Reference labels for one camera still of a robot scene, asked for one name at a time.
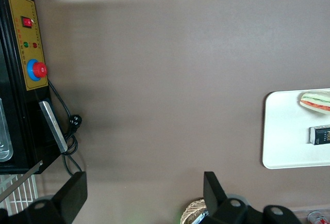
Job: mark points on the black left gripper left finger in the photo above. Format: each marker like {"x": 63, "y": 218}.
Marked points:
{"x": 73, "y": 193}

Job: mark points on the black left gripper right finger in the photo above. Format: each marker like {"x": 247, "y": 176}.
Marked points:
{"x": 214, "y": 198}

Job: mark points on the cream plastic tray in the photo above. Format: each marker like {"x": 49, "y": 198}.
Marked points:
{"x": 286, "y": 136}

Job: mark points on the black gum box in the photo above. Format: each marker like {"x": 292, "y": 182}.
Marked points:
{"x": 321, "y": 135}

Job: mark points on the wicker basket with foil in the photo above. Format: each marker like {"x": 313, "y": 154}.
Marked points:
{"x": 192, "y": 208}

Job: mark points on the black power plug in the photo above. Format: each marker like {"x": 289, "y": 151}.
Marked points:
{"x": 76, "y": 121}

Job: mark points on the black sealing machine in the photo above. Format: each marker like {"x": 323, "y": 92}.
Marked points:
{"x": 18, "y": 131}

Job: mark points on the clear plastic container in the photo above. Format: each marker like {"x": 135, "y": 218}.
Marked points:
{"x": 5, "y": 141}

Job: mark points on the red emergency stop button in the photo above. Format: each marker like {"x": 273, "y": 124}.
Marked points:
{"x": 38, "y": 69}

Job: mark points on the wrapped triangle sandwich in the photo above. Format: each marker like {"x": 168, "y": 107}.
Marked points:
{"x": 315, "y": 102}

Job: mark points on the yellow control panel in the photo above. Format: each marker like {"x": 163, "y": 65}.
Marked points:
{"x": 28, "y": 53}

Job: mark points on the red rocker switch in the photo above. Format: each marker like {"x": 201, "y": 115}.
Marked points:
{"x": 26, "y": 22}

